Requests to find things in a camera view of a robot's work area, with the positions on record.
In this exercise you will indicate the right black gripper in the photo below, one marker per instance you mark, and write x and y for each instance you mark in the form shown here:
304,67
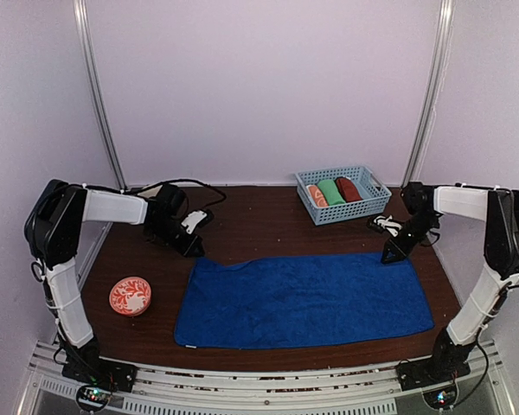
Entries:
400,252

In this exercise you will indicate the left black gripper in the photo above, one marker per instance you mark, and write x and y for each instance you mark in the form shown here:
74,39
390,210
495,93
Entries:
185,249

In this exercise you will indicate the brown towel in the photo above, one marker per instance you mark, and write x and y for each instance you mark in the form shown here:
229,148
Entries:
347,189

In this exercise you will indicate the light blue plastic basket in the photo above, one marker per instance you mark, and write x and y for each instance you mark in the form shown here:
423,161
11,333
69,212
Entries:
374,194

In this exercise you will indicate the blue towel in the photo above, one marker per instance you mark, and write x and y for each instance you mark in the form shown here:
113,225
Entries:
301,302

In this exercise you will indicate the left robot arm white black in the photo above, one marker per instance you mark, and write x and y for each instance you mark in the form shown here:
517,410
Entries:
53,230

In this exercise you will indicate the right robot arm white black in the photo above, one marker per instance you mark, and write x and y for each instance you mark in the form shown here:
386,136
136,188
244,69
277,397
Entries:
498,209

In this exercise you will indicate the green rolled towel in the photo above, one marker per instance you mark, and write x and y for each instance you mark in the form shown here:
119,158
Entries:
330,192

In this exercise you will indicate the orange white rolled towel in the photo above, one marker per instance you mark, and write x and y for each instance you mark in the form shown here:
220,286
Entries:
317,196

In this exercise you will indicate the orange patterned bowl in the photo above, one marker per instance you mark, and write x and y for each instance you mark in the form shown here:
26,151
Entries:
130,296

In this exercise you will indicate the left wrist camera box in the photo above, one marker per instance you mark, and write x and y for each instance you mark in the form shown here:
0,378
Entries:
169,199

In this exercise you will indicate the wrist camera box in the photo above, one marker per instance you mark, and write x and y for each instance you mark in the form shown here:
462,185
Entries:
169,199
417,197

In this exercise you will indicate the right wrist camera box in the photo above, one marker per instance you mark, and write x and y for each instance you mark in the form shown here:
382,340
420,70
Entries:
417,197

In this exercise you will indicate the right aluminium frame post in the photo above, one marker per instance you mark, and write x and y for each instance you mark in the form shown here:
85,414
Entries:
435,78

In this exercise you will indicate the aluminium frame post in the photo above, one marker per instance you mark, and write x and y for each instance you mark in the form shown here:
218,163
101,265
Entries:
84,31
435,78

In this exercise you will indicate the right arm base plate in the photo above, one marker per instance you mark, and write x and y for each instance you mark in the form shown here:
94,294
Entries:
420,373

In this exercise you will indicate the front aluminium rail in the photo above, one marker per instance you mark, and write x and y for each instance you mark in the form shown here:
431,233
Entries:
370,389

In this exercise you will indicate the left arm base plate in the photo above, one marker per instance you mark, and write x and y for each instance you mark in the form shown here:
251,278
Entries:
112,376

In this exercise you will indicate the left aluminium frame post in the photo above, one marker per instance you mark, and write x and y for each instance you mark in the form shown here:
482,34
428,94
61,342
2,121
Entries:
84,31

